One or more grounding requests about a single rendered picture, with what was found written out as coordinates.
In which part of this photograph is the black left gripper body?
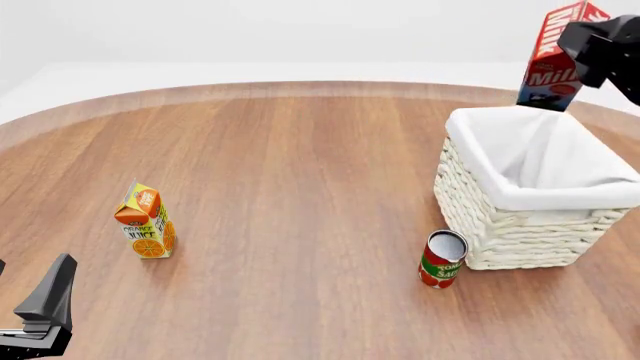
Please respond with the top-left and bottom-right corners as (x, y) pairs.
(0, 318), (74, 359)

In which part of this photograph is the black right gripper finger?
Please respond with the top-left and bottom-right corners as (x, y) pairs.
(557, 15), (621, 90)

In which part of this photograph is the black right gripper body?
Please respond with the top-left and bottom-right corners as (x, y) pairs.
(603, 14), (640, 107)

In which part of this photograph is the red and blue milk carton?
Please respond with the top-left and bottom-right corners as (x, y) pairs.
(516, 0), (612, 114)

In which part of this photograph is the white cloth basket liner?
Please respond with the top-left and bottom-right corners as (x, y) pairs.
(444, 105), (640, 212)

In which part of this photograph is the white wicker basket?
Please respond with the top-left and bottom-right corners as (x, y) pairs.
(433, 105), (640, 271)

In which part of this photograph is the orange juice carton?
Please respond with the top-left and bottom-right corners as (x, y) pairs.
(113, 178), (178, 260)

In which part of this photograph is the tomato sauce tin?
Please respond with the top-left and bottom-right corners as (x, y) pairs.
(418, 228), (470, 290)

